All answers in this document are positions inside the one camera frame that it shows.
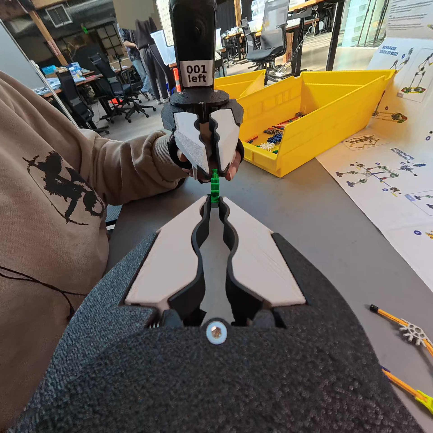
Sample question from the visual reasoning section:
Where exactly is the white whiteboard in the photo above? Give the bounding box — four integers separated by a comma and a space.
0, 18, 79, 127

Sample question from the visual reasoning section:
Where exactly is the person's left hand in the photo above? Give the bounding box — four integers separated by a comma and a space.
177, 149, 242, 181

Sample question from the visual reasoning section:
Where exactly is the grey mesh office chair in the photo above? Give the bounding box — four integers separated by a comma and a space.
245, 0, 291, 71

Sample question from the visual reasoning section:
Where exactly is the person's left forearm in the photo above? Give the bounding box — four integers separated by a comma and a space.
79, 129, 187, 205

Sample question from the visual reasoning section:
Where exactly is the yellow divided plastic bin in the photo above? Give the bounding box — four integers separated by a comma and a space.
237, 69, 396, 178

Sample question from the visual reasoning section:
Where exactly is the cluttered wooden table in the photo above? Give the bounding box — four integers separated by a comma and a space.
32, 62, 134, 102

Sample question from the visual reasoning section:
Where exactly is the grey air vent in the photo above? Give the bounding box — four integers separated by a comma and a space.
46, 4, 73, 28

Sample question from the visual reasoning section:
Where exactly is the black office chair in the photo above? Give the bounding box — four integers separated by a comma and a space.
56, 69, 109, 135
240, 18, 261, 63
89, 52, 157, 123

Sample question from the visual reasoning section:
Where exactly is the white toy instruction sheet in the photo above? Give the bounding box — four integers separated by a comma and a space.
316, 0, 433, 291

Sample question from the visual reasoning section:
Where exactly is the person's beige sweatshirt torso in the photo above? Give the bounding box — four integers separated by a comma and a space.
0, 71, 110, 433

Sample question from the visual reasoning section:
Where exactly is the grey desk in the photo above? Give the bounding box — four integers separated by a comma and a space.
106, 157, 433, 430

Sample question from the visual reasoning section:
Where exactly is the green and blue toy assembly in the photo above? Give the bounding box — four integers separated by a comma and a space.
210, 168, 221, 207

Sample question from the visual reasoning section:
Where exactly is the wooden standing desk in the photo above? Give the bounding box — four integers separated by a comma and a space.
288, 0, 345, 76

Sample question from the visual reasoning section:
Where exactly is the multicoloured toy hand assembly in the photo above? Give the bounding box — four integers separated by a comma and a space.
370, 304, 433, 415

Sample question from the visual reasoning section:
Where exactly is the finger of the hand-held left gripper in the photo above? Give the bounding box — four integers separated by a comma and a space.
209, 109, 240, 173
173, 112, 212, 176

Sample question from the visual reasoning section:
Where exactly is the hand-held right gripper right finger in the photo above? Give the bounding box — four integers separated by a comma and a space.
219, 197, 307, 326

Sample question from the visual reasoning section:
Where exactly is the pile of toy pieces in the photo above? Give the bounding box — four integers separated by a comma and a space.
247, 113, 305, 154

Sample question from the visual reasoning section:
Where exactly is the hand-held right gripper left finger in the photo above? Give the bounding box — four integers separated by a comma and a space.
124, 194, 212, 320

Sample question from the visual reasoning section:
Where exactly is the white wall chart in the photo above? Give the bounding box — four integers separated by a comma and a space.
156, 0, 175, 48

